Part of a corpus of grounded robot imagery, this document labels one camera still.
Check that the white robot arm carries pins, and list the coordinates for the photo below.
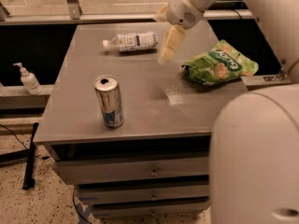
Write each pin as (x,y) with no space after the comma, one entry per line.
(254,148)

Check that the white pump dispenser bottle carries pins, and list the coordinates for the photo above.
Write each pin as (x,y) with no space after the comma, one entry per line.
(29,80)

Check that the middle grey drawer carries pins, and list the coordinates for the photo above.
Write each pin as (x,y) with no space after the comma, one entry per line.
(136,195)

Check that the silver blue drink can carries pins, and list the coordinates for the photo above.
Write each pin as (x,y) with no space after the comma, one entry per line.
(108,92)

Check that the clear plastic water bottle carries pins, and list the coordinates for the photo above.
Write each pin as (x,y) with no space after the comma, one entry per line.
(132,42)

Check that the green snack bag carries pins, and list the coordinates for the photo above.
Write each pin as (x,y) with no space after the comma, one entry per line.
(222,64)

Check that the black stand leg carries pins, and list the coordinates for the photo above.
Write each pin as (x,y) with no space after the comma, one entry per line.
(27,155)

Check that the grey drawer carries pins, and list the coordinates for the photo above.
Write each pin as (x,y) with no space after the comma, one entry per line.
(100,171)
(147,208)
(136,195)

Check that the grey drawer cabinet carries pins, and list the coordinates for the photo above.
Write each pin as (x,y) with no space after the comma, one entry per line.
(165,115)

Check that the bottom grey drawer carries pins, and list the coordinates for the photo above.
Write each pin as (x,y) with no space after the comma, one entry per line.
(147,208)

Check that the grey metal railing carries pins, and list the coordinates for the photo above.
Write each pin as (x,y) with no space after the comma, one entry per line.
(74,16)

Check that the top grey drawer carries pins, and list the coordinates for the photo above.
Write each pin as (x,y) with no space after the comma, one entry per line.
(100,171)

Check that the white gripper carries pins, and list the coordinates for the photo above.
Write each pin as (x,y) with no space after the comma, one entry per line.
(179,12)

